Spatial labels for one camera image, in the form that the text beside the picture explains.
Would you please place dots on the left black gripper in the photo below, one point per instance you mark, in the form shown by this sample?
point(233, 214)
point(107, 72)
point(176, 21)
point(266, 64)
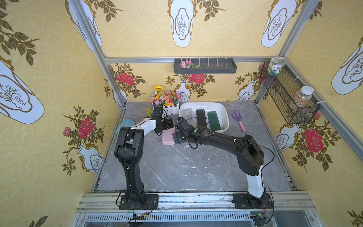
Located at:
point(168, 125)

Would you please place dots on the pink pencil case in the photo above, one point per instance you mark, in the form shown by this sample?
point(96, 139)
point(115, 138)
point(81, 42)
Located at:
point(167, 137)

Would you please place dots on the black pencil case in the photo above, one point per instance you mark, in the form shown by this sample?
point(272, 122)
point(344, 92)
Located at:
point(201, 117)

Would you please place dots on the clear pencil case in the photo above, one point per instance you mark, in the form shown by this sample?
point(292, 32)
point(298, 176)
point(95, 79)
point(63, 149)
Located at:
point(189, 115)

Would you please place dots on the green pencil case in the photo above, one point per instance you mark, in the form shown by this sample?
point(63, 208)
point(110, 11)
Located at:
point(214, 121)

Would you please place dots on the white plastic storage box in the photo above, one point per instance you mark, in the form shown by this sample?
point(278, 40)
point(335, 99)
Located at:
point(209, 106)

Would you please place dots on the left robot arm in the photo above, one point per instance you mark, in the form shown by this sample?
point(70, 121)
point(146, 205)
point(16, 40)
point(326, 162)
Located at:
point(129, 151)

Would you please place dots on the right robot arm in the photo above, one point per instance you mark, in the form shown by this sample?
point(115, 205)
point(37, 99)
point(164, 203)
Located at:
point(249, 155)

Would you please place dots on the flowers in white fence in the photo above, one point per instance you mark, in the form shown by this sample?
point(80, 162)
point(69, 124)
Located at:
point(167, 99)

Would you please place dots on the purple garden fork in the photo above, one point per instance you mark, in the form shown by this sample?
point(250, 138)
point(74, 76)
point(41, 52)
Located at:
point(236, 114)

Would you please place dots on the pink flowers in tray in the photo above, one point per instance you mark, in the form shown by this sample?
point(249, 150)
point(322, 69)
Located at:
point(188, 64)

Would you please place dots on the small circuit board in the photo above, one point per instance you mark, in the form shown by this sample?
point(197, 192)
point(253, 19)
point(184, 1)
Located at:
point(139, 217)

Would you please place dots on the patterned tin jar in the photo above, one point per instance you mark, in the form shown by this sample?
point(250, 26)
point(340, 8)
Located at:
point(275, 65)

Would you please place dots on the glass jar white lid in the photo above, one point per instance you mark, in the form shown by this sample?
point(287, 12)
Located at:
point(301, 98)

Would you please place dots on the grey wall shelf tray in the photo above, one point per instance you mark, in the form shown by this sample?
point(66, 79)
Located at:
point(209, 65)

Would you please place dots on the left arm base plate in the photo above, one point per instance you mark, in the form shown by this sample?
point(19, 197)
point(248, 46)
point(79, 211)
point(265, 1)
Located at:
point(143, 202)

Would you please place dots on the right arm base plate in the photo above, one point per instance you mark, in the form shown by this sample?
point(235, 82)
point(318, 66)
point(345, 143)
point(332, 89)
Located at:
point(247, 201)

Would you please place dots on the black wire basket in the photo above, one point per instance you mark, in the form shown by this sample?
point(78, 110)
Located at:
point(283, 89)

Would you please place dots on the aluminium front rail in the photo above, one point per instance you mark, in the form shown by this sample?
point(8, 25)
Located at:
point(291, 209)

